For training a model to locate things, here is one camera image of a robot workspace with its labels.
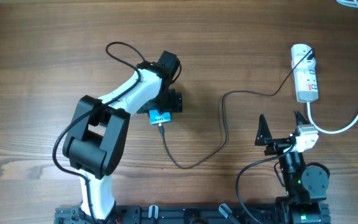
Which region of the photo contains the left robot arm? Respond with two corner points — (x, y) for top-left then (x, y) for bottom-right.
(57, 51), (183, 223)

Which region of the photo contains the black camera cable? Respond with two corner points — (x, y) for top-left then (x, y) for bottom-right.
(235, 144), (296, 224)
(52, 41), (147, 224)

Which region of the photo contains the black USB charging cable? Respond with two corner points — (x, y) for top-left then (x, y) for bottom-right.
(157, 48), (316, 170)

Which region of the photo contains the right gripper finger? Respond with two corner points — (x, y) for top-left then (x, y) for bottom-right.
(294, 111), (309, 126)
(255, 114), (273, 146)

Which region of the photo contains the white power strip socket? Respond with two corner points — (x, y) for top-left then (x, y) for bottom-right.
(291, 44), (318, 103)

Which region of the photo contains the black left camera cable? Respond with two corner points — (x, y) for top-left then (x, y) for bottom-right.
(52, 41), (147, 224)

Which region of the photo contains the black right camera cable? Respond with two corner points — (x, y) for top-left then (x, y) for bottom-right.
(235, 144), (296, 224)

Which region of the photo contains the blue Galaxy S25 smartphone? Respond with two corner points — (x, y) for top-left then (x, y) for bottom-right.
(149, 110), (172, 125)

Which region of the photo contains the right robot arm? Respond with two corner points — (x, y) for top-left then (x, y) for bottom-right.
(255, 111), (331, 224)

